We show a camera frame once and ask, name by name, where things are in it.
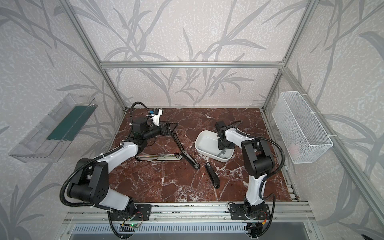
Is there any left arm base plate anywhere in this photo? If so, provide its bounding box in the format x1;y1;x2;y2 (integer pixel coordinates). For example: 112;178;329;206
111;204;152;221

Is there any white plastic tray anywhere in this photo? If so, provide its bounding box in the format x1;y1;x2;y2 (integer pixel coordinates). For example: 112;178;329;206
195;130;235;163

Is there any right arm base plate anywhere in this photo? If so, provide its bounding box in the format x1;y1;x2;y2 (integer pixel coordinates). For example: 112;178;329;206
227;202;271;222

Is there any green circuit board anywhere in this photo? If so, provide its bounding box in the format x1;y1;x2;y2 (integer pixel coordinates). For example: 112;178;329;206
121;223;142;232

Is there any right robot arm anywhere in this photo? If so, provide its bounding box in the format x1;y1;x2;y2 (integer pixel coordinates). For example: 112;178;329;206
215;121;286;207

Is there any aluminium front rail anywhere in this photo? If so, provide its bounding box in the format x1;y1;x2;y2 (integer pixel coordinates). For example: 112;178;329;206
63;202;316;224

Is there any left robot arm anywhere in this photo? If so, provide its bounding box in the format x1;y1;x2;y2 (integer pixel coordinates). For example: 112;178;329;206
59;119;178;215

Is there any white wire mesh basket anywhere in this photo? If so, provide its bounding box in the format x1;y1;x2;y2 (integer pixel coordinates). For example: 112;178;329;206
272;91;334;164

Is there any clear plastic wall bin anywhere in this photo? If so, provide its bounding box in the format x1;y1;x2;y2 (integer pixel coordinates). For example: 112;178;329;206
9;94;98;163

